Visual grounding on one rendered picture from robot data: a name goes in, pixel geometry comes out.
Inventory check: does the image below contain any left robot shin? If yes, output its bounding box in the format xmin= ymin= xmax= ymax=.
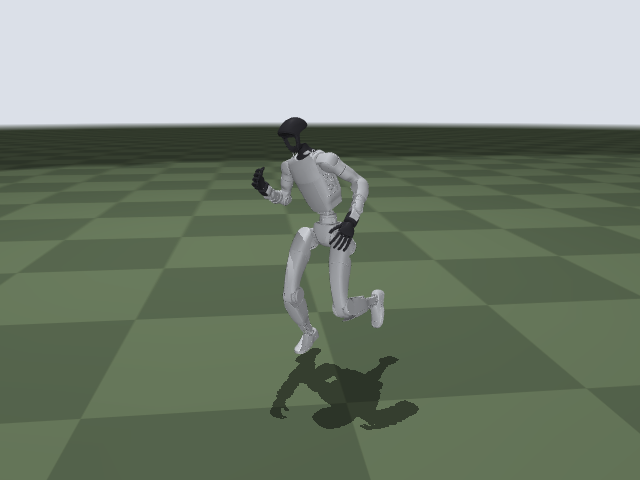
xmin=342 ymin=296 xmax=378 ymax=321

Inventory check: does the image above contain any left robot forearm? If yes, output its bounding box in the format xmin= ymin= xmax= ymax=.
xmin=349 ymin=178 xmax=369 ymax=222

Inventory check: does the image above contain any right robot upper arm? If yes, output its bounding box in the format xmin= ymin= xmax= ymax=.
xmin=280 ymin=159 xmax=294 ymax=206

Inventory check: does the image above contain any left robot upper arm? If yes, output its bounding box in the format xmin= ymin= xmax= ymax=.
xmin=316 ymin=152 xmax=369 ymax=192

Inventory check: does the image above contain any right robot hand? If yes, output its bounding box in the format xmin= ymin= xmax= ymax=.
xmin=251 ymin=167 xmax=269 ymax=196

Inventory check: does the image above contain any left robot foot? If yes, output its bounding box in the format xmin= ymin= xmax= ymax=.
xmin=370 ymin=289 xmax=384 ymax=328

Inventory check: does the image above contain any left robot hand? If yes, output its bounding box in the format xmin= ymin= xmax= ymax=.
xmin=329 ymin=211 xmax=359 ymax=252

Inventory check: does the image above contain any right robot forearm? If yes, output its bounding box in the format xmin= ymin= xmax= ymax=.
xmin=259 ymin=185 xmax=283 ymax=204

